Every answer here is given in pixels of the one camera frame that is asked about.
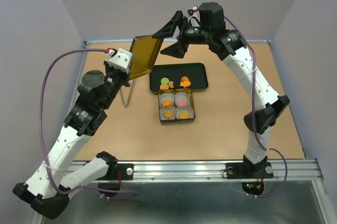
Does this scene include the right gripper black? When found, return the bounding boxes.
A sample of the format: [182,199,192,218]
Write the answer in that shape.
[152,10,212,58]

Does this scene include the metal tongs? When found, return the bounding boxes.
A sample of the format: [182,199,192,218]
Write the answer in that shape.
[120,79,136,108]

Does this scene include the gold tin lid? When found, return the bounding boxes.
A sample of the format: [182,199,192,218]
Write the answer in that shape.
[130,35,164,80]

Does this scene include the orange fish cookie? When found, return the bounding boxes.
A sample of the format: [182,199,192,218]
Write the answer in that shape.
[162,99,172,107]
[180,80,191,88]

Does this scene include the pink sandwich cookie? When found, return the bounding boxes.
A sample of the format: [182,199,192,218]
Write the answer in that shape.
[177,98,188,107]

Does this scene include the orange flower cookie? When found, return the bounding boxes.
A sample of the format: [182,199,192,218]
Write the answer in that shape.
[164,110,173,119]

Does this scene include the gold cookie tin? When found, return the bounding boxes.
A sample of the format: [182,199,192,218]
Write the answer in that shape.
[157,88,196,125]

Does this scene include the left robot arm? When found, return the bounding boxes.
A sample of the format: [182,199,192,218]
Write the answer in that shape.
[13,62,130,219]

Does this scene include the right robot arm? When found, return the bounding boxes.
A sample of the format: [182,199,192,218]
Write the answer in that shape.
[152,2,290,177]

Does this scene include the swirl tan cookie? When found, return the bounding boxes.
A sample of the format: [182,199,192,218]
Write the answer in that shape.
[181,76,189,82]

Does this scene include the green sandwich cookie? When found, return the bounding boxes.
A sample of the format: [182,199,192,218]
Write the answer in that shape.
[161,77,170,84]

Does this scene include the black serving tray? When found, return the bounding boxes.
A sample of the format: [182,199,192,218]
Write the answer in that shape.
[149,63,209,94]

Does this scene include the round dotted tan biscuit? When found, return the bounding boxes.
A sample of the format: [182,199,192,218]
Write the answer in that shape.
[160,83,170,90]

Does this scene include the white paper cup back left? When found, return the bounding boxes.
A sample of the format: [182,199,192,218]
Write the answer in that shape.
[158,93,175,108]

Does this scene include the white paper cup back right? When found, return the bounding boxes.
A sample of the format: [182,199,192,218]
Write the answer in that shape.
[174,91,190,107]

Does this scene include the white paper cup front right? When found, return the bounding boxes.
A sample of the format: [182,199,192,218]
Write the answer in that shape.
[175,107,194,120]

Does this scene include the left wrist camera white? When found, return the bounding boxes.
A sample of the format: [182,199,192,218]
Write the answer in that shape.
[106,48,134,74]

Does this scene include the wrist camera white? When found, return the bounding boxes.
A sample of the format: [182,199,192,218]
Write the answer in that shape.
[187,6,201,26]
[106,48,134,74]

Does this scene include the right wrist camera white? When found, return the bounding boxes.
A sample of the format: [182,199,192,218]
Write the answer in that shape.
[187,6,201,26]

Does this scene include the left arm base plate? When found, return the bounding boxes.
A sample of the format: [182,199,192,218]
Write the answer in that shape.
[98,162,134,180]

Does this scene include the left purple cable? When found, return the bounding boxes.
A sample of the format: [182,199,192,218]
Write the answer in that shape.
[41,48,137,201]

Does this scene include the purple cable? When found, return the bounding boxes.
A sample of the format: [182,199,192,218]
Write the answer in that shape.
[223,15,288,198]
[41,48,137,201]

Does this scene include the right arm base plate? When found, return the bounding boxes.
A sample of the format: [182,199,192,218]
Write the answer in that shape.
[225,162,274,179]

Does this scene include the aluminium rail frame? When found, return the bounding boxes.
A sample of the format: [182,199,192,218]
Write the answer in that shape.
[54,46,336,223]

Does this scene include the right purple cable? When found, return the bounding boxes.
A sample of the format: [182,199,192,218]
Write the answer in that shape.
[223,15,288,198]

